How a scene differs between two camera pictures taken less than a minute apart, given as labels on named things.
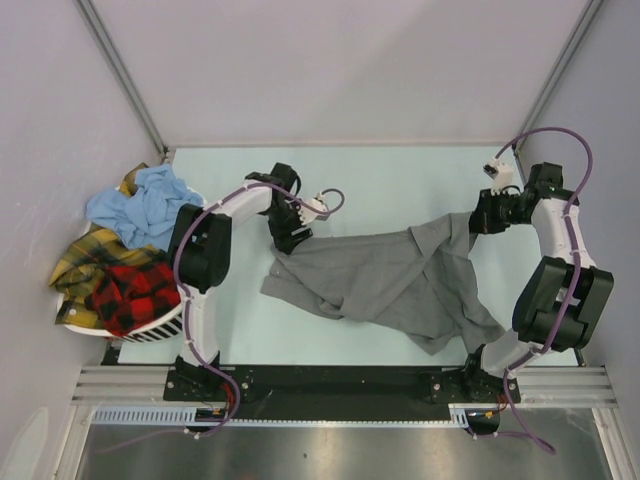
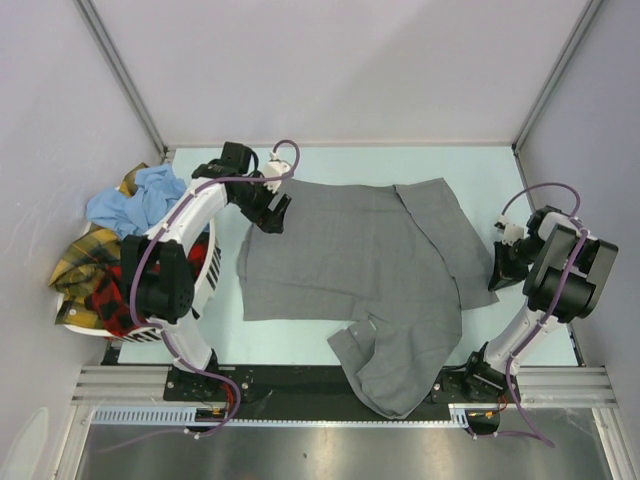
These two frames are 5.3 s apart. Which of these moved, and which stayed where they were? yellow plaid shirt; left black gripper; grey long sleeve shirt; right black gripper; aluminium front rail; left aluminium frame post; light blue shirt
Moved: grey long sleeve shirt; left black gripper; right black gripper
Stayed: yellow plaid shirt; light blue shirt; aluminium front rail; left aluminium frame post
